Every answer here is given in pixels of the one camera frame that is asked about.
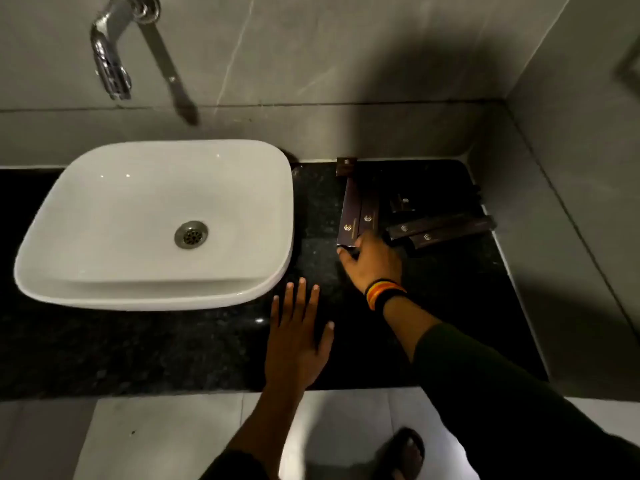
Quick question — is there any person's left hand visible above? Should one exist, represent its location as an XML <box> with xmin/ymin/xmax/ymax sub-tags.
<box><xmin>263</xmin><ymin>278</ymin><xmax>335</xmax><ymax>393</ymax></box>

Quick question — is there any person's right hand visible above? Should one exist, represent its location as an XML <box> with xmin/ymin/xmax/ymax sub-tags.
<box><xmin>336</xmin><ymin>230</ymin><xmax>404</xmax><ymax>294</ymax></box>

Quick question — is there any long brown amenity box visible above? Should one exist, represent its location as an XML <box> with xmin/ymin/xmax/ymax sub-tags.
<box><xmin>384</xmin><ymin>214</ymin><xmax>472</xmax><ymax>241</ymax></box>
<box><xmin>336</xmin><ymin>176</ymin><xmax>363</xmax><ymax>248</ymax></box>
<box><xmin>407</xmin><ymin>217</ymin><xmax>498</xmax><ymax>250</ymax></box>
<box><xmin>358</xmin><ymin>194</ymin><xmax>381</xmax><ymax>236</ymax></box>

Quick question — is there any person's left forearm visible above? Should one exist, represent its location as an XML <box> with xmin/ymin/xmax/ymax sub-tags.
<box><xmin>199</xmin><ymin>385</ymin><xmax>307</xmax><ymax>480</ymax></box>

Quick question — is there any person's right forearm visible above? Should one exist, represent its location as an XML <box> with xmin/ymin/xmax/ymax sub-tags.
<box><xmin>382</xmin><ymin>296</ymin><xmax>640</xmax><ymax>480</ymax></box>

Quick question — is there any orange striped wristband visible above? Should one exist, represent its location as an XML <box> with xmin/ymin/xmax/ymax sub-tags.
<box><xmin>365</xmin><ymin>279</ymin><xmax>406</xmax><ymax>310</ymax></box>

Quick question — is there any black wristband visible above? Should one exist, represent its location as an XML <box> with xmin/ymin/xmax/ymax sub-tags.
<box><xmin>374</xmin><ymin>289</ymin><xmax>409</xmax><ymax>315</ymax></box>

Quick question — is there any metal basin drain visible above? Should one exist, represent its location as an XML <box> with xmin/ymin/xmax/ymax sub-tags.
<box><xmin>174</xmin><ymin>221</ymin><xmax>209</xmax><ymax>250</ymax></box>

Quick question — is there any black sandal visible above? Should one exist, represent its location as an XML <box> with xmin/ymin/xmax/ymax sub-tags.
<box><xmin>372</xmin><ymin>427</ymin><xmax>426</xmax><ymax>480</ymax></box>

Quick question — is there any white ceramic wash basin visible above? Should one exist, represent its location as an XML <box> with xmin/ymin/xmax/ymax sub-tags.
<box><xmin>13</xmin><ymin>140</ymin><xmax>295</xmax><ymax>312</ymax></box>

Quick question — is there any chrome wall faucet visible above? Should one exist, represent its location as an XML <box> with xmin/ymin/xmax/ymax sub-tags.
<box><xmin>90</xmin><ymin>0</ymin><xmax>162</xmax><ymax>101</ymax></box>

